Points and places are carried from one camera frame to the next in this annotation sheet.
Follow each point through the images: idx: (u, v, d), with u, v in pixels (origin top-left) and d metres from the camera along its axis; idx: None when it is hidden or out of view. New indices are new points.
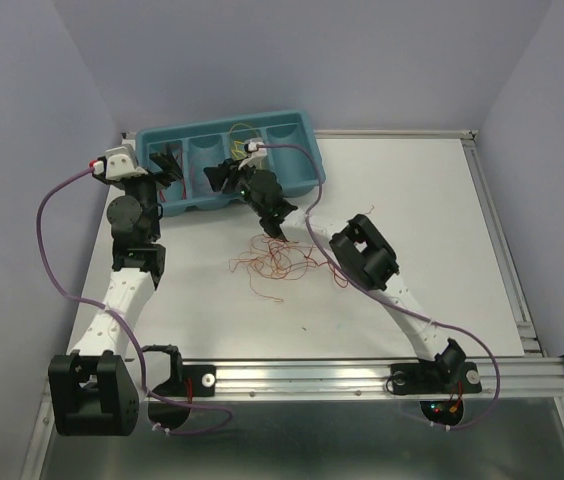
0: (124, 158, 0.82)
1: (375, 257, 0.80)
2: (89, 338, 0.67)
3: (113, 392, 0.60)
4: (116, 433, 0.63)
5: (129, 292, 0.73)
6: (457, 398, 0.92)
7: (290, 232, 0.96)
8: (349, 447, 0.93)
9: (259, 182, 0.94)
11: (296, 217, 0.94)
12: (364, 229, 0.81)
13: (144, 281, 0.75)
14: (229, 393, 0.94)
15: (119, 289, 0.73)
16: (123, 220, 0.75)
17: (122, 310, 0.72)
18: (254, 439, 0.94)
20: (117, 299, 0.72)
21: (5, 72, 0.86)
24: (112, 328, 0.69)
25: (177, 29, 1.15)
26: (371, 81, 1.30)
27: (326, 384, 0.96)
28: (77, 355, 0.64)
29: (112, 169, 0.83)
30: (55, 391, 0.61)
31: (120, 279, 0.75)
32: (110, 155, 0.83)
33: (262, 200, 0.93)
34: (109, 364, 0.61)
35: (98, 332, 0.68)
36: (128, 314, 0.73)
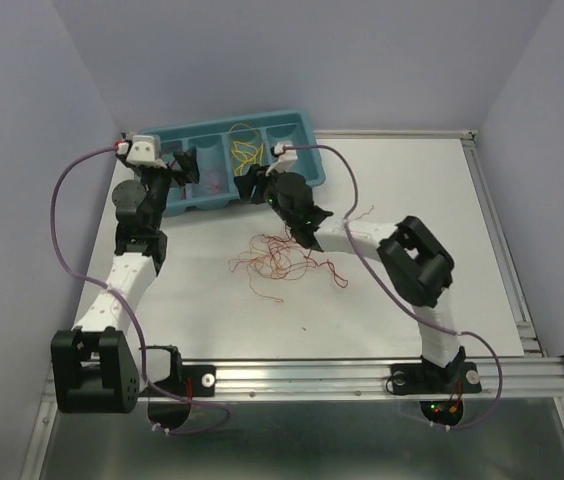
0: (149, 146, 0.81)
1: (430, 265, 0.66)
2: (91, 315, 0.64)
3: (116, 368, 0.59)
4: (116, 410, 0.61)
5: (132, 274, 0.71)
6: (457, 398, 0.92)
7: (326, 242, 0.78)
8: (349, 447, 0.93)
9: (287, 182, 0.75)
11: (333, 222, 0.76)
12: (417, 232, 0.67)
13: (147, 264, 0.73)
14: (229, 393, 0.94)
15: (121, 271, 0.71)
16: (128, 204, 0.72)
17: (124, 291, 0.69)
18: (254, 439, 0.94)
20: (120, 280, 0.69)
21: (5, 72, 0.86)
24: (115, 306, 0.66)
25: (177, 30, 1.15)
26: (371, 82, 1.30)
27: (327, 384, 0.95)
28: (79, 329, 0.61)
29: (133, 153, 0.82)
30: (56, 366, 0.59)
31: (123, 261, 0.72)
32: (135, 141, 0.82)
33: (289, 204, 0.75)
34: (113, 339, 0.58)
35: (101, 309, 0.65)
36: (130, 295, 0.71)
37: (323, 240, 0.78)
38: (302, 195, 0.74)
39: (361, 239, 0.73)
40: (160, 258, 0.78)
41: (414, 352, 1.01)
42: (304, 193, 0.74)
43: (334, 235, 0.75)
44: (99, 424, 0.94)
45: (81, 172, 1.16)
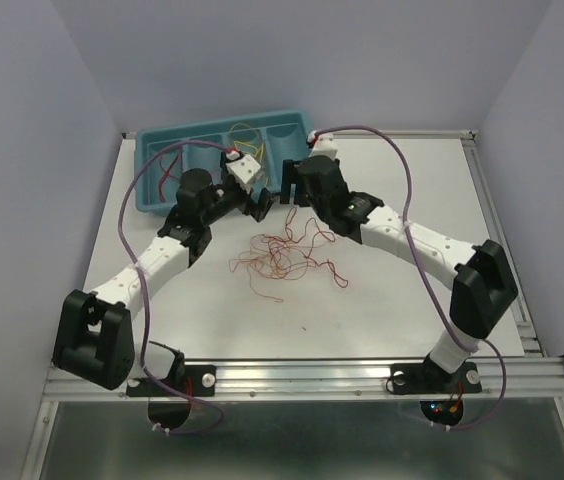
0: (250, 170, 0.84)
1: (498, 296, 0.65)
2: (110, 285, 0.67)
3: (109, 344, 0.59)
4: (99, 383, 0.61)
5: (163, 259, 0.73)
6: (457, 398, 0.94)
7: (373, 239, 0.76)
8: (349, 447, 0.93)
9: (312, 164, 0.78)
11: (389, 224, 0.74)
12: (496, 264, 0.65)
13: (181, 253, 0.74)
14: (230, 393, 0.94)
15: (154, 252, 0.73)
16: (191, 187, 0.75)
17: (148, 272, 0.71)
18: (253, 439, 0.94)
20: (149, 259, 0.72)
21: (5, 71, 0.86)
24: (134, 285, 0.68)
25: (177, 30, 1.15)
26: (371, 81, 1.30)
27: (327, 384, 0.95)
28: (94, 295, 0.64)
29: (235, 164, 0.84)
30: (62, 321, 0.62)
31: (159, 245, 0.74)
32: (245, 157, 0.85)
33: (317, 184, 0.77)
34: (116, 315, 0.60)
35: (120, 283, 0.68)
36: (153, 278, 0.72)
37: (372, 237, 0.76)
38: (328, 171, 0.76)
39: (425, 253, 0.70)
40: (194, 254, 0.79)
41: (414, 352, 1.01)
42: (330, 171, 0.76)
43: (388, 236, 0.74)
44: (99, 424, 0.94)
45: (81, 172, 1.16)
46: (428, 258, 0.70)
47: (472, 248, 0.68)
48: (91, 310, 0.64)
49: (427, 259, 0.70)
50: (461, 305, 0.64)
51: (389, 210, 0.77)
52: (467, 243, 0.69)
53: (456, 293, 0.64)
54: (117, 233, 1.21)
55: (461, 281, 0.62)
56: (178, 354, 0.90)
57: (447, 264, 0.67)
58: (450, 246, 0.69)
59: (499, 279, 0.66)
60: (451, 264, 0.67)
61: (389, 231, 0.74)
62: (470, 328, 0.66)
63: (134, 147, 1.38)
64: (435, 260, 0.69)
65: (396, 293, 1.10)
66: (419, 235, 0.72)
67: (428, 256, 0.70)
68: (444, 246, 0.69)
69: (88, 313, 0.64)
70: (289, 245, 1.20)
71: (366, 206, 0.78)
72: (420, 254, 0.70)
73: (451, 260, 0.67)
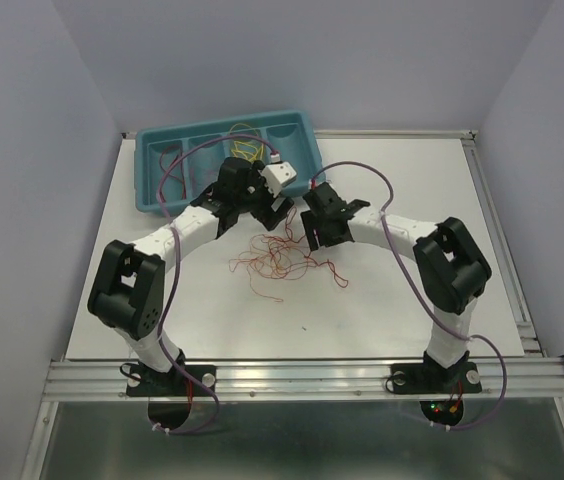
0: (287, 173, 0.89)
1: (464, 271, 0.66)
2: (147, 239, 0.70)
3: (144, 290, 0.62)
4: (127, 330, 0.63)
5: (195, 224, 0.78)
6: (457, 398, 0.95)
7: (358, 232, 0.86)
8: (349, 447, 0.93)
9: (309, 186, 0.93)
11: (371, 217, 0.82)
12: (456, 237, 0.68)
13: (211, 222, 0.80)
14: (229, 392, 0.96)
15: (187, 218, 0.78)
16: (236, 165, 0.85)
17: (181, 234, 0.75)
18: (254, 438, 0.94)
20: (182, 222, 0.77)
21: (4, 71, 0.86)
24: (169, 241, 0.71)
25: (177, 30, 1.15)
26: (371, 81, 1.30)
27: (327, 384, 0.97)
28: (132, 246, 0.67)
29: (274, 166, 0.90)
30: (101, 266, 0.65)
31: (191, 213, 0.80)
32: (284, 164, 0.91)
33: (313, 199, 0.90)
34: (154, 264, 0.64)
35: (156, 239, 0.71)
36: (184, 242, 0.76)
37: (360, 233, 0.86)
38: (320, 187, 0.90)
39: (396, 234, 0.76)
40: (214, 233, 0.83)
41: (413, 351, 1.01)
42: (322, 190, 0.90)
43: (369, 226, 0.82)
44: (99, 423, 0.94)
45: (81, 172, 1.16)
46: (398, 238, 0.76)
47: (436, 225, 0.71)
48: (127, 262, 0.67)
49: (399, 240, 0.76)
50: (430, 278, 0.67)
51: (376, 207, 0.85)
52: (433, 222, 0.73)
53: (424, 267, 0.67)
54: (117, 233, 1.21)
55: (417, 250, 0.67)
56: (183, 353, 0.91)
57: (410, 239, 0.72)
58: (416, 225, 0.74)
59: (465, 254, 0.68)
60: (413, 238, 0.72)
61: (370, 222, 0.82)
62: (445, 305, 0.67)
63: (134, 147, 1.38)
64: (403, 239, 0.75)
65: (396, 293, 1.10)
66: (393, 221, 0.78)
67: (398, 236, 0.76)
68: (412, 226, 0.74)
69: (125, 265, 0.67)
70: (289, 245, 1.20)
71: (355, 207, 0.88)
72: (393, 236, 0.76)
73: (414, 236, 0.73)
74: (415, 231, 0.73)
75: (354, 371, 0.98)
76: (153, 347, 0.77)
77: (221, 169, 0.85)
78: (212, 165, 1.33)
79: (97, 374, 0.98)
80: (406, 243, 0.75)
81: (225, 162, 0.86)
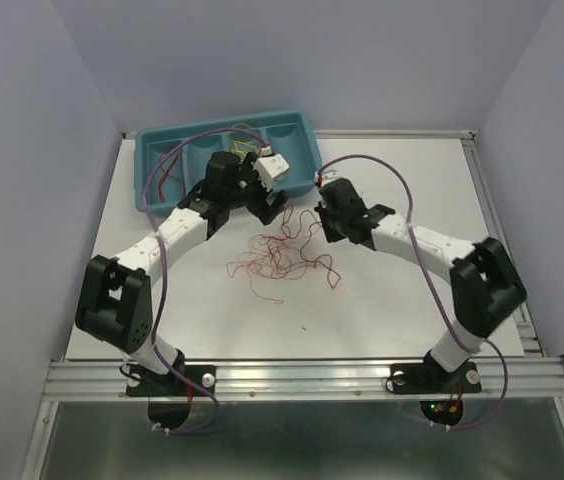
0: (280, 168, 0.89)
1: (501, 295, 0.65)
2: (132, 251, 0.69)
3: (129, 306, 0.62)
4: (117, 346, 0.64)
5: (182, 230, 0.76)
6: (457, 398, 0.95)
7: (382, 241, 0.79)
8: (349, 447, 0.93)
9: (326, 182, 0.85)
11: (397, 228, 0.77)
12: (497, 261, 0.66)
13: (199, 225, 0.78)
14: (229, 393, 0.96)
15: (174, 225, 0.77)
16: (223, 161, 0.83)
17: (168, 242, 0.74)
18: (254, 439, 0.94)
20: (168, 229, 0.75)
21: (4, 71, 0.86)
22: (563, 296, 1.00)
24: (154, 251, 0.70)
25: (177, 30, 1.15)
26: (371, 81, 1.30)
27: (326, 384, 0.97)
28: (115, 260, 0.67)
29: (266, 161, 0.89)
30: (85, 284, 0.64)
31: (179, 218, 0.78)
32: (277, 157, 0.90)
33: (329, 197, 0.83)
34: (137, 279, 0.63)
35: (142, 250, 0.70)
36: (172, 250, 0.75)
37: (383, 243, 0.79)
38: (339, 187, 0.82)
39: (428, 251, 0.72)
40: (204, 234, 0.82)
41: (413, 351, 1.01)
42: (343, 187, 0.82)
43: (396, 238, 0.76)
44: (99, 424, 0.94)
45: (80, 172, 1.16)
46: (429, 255, 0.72)
47: (472, 245, 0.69)
48: (113, 276, 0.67)
49: (431, 258, 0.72)
50: (467, 301, 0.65)
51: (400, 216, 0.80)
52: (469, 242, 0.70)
53: (459, 289, 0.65)
54: (117, 233, 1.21)
55: (457, 273, 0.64)
56: (184, 355, 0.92)
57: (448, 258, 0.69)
58: (451, 243, 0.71)
59: (501, 278, 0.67)
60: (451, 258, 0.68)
61: (397, 232, 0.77)
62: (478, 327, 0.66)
63: (133, 147, 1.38)
64: (435, 257, 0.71)
65: (396, 293, 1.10)
66: (422, 235, 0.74)
67: (430, 253, 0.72)
68: (447, 244, 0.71)
69: (111, 279, 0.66)
70: (290, 244, 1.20)
71: (378, 214, 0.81)
72: (424, 253, 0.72)
73: (451, 255, 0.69)
74: (450, 250, 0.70)
75: (353, 372, 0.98)
76: (149, 355, 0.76)
77: (207, 167, 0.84)
78: None
79: (97, 374, 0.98)
80: (439, 262, 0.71)
81: (212, 159, 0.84)
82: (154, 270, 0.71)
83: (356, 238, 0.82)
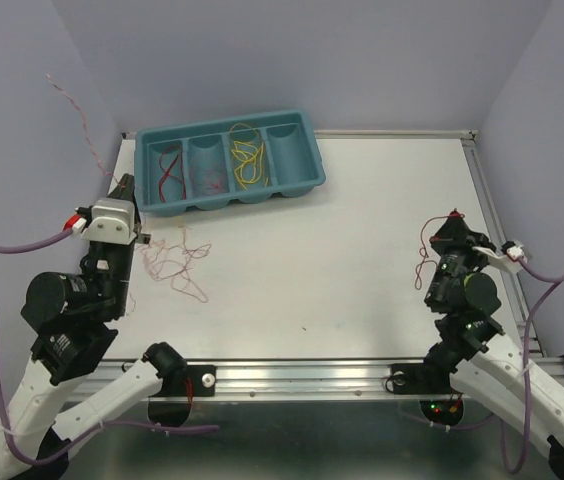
0: (120, 226, 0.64)
1: None
2: None
3: None
4: None
5: (36, 404, 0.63)
6: (457, 399, 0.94)
7: (481, 363, 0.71)
8: (347, 446, 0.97)
9: (480, 285, 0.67)
11: (509, 361, 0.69)
12: None
13: (53, 391, 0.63)
14: (229, 393, 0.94)
15: (24, 397, 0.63)
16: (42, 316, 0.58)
17: (20, 426, 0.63)
18: (254, 439, 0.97)
20: (18, 414, 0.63)
21: (0, 68, 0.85)
22: None
24: (5, 448, 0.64)
25: (177, 29, 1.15)
26: (371, 80, 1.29)
27: (327, 384, 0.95)
28: None
29: (96, 232, 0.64)
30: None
31: (30, 382, 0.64)
32: (102, 216, 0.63)
33: (463, 301, 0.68)
34: None
35: None
36: (36, 424, 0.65)
37: (481, 359, 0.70)
38: (489, 311, 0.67)
39: (546, 407, 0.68)
40: (83, 372, 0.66)
41: (414, 352, 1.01)
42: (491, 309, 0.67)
43: (506, 373, 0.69)
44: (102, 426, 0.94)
45: (81, 175, 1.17)
46: (547, 412, 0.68)
47: None
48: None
49: (542, 409, 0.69)
50: None
51: (509, 339, 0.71)
52: None
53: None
54: None
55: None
56: (187, 364, 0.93)
57: None
58: None
59: None
60: None
61: (508, 368, 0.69)
62: None
63: (133, 147, 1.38)
64: (555, 417, 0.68)
65: (395, 293, 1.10)
66: (540, 383, 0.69)
67: (548, 411, 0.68)
68: None
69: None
70: (331, 238, 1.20)
71: (483, 330, 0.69)
72: (541, 406, 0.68)
73: None
74: None
75: (367, 371, 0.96)
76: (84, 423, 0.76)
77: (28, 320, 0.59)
78: (211, 165, 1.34)
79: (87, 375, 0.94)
80: (554, 422, 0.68)
81: (28, 305, 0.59)
82: (12, 472, 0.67)
83: (450, 337, 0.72)
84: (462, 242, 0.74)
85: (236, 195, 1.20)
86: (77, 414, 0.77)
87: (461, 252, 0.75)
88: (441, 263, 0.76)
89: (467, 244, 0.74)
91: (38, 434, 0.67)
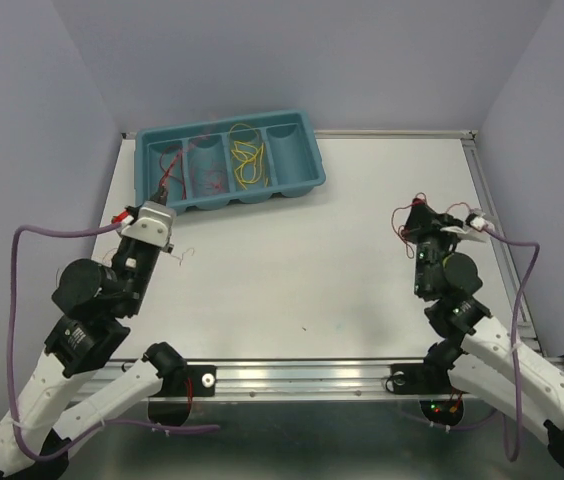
0: (161, 229, 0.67)
1: None
2: None
3: None
4: None
5: (46, 397, 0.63)
6: (457, 399, 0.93)
7: (470, 346, 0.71)
8: (349, 445, 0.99)
9: (459, 266, 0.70)
11: (497, 342, 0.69)
12: None
13: (65, 385, 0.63)
14: (229, 393, 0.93)
15: (34, 389, 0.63)
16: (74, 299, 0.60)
17: (29, 419, 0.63)
18: (254, 438, 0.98)
20: (28, 406, 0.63)
21: None
22: None
24: (13, 441, 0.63)
25: (177, 29, 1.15)
26: (371, 80, 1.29)
27: (327, 384, 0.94)
28: None
29: (136, 232, 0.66)
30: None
31: (41, 375, 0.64)
32: (147, 217, 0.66)
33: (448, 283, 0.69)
34: None
35: (3, 438, 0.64)
36: (45, 418, 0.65)
37: (469, 343, 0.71)
38: (471, 290, 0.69)
39: (535, 384, 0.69)
40: (96, 366, 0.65)
41: (414, 352, 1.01)
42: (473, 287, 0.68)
43: (494, 354, 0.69)
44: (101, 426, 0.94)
45: (81, 175, 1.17)
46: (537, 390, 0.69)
47: None
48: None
49: (533, 388, 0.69)
50: None
51: (496, 320, 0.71)
52: None
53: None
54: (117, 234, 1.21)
55: None
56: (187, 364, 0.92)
57: (562, 405, 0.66)
58: None
59: None
60: None
61: (497, 348, 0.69)
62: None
63: (134, 147, 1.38)
64: (545, 395, 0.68)
65: (395, 293, 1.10)
66: (528, 361, 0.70)
67: (537, 388, 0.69)
68: (559, 384, 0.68)
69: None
70: (331, 238, 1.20)
71: (471, 312, 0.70)
72: (530, 384, 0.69)
73: None
74: None
75: (361, 372, 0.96)
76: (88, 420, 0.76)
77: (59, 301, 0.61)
78: (211, 165, 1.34)
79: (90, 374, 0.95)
80: (546, 401, 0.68)
81: (63, 288, 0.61)
82: (18, 467, 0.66)
83: (440, 325, 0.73)
84: (429, 227, 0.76)
85: (236, 195, 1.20)
86: (77, 414, 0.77)
87: (431, 235, 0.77)
88: (416, 253, 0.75)
89: (437, 227, 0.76)
91: (45, 429, 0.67)
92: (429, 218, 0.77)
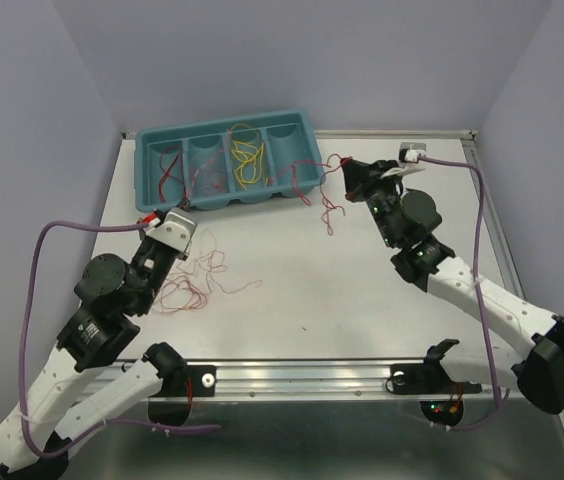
0: (184, 233, 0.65)
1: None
2: (1, 433, 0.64)
3: None
4: None
5: (56, 392, 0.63)
6: (457, 398, 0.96)
7: (438, 289, 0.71)
8: (347, 442, 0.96)
9: (416, 205, 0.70)
11: (460, 278, 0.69)
12: None
13: (76, 381, 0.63)
14: (230, 392, 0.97)
15: (44, 383, 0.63)
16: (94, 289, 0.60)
17: (38, 413, 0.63)
18: (255, 437, 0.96)
20: (36, 401, 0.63)
21: (0, 68, 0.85)
22: None
24: (19, 435, 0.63)
25: (176, 29, 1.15)
26: (371, 80, 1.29)
27: (327, 384, 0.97)
28: None
29: (161, 234, 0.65)
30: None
31: (52, 369, 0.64)
32: (173, 219, 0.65)
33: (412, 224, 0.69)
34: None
35: (9, 433, 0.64)
36: (53, 413, 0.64)
37: (435, 286, 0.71)
38: (430, 226, 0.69)
39: (497, 314, 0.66)
40: (107, 364, 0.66)
41: (414, 351, 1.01)
42: (433, 224, 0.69)
43: (458, 290, 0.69)
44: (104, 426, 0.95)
45: (81, 176, 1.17)
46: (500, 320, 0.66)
47: (552, 318, 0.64)
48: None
49: (497, 319, 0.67)
50: (541, 380, 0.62)
51: (458, 258, 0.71)
52: (547, 311, 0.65)
53: (536, 370, 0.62)
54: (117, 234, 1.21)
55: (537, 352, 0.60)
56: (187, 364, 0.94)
57: (523, 331, 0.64)
58: (526, 311, 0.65)
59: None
60: (527, 332, 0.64)
61: (459, 284, 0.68)
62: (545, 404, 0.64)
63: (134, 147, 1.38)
64: (508, 324, 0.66)
65: (395, 293, 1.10)
66: (491, 293, 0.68)
67: (500, 318, 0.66)
68: (520, 310, 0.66)
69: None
70: (331, 238, 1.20)
71: (436, 253, 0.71)
72: (493, 315, 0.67)
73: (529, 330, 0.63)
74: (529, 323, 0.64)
75: (355, 372, 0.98)
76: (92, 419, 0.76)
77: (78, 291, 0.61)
78: (211, 165, 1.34)
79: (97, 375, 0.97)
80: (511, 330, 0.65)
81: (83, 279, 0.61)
82: (23, 462, 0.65)
83: (405, 272, 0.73)
84: (370, 180, 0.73)
85: (236, 195, 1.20)
86: (77, 414, 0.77)
87: (375, 184, 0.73)
88: (370, 209, 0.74)
89: (377, 172, 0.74)
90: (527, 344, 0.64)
91: (51, 424, 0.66)
92: (365, 172, 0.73)
